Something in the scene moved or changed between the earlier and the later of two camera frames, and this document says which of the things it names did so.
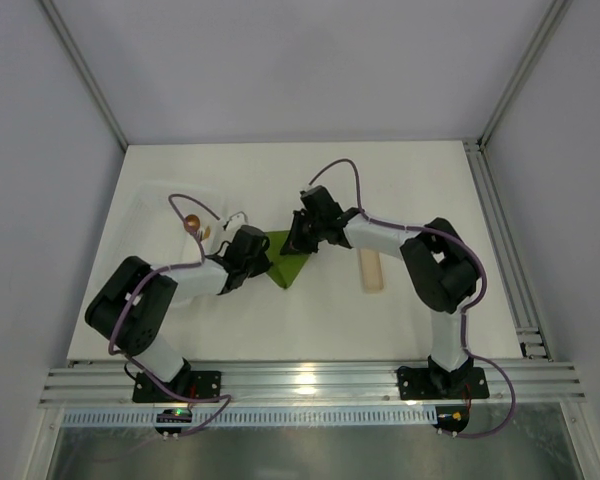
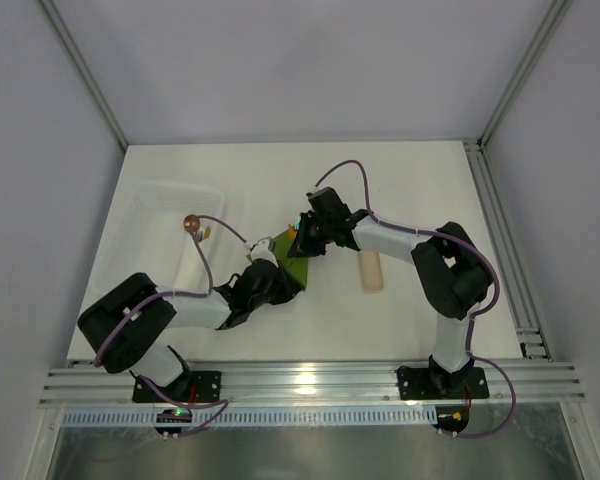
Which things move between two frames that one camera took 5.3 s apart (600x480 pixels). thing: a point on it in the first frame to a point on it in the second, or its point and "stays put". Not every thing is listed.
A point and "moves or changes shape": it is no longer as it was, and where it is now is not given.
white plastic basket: x=170 y=224 stays put
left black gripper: x=259 y=262 to x=278 y=280
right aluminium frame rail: x=529 y=333 stays put
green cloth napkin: x=285 y=267 moves or changes shape
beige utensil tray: x=372 y=273 stays put
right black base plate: x=414 y=383 stays put
